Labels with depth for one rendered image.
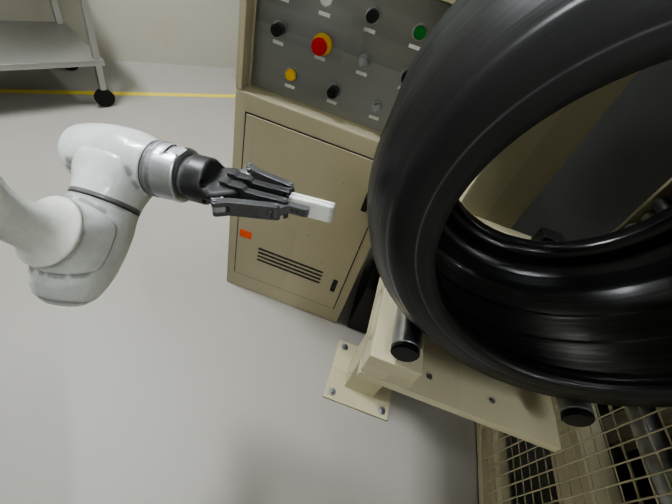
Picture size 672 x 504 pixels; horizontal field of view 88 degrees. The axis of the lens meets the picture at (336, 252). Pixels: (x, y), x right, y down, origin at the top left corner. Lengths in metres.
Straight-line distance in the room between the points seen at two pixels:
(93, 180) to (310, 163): 0.68
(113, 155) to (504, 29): 0.52
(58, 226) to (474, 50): 0.52
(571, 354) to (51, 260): 0.78
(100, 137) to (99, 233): 0.15
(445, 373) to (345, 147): 0.69
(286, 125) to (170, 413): 1.04
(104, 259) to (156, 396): 0.92
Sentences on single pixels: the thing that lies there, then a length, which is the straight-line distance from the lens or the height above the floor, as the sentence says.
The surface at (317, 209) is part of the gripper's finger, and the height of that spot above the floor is 1.02.
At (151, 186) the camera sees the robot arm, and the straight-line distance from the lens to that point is 0.61.
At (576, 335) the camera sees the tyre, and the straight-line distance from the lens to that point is 0.73.
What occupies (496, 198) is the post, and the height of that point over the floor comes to 1.00.
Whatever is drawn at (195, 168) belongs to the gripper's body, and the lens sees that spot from 0.57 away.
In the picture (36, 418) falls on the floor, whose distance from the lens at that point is 1.54.
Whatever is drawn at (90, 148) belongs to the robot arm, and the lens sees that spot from 0.65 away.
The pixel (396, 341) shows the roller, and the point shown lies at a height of 0.91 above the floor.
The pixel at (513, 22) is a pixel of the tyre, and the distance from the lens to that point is 0.33.
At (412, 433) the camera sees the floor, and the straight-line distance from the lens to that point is 1.56.
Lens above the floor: 1.35
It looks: 44 degrees down
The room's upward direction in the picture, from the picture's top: 20 degrees clockwise
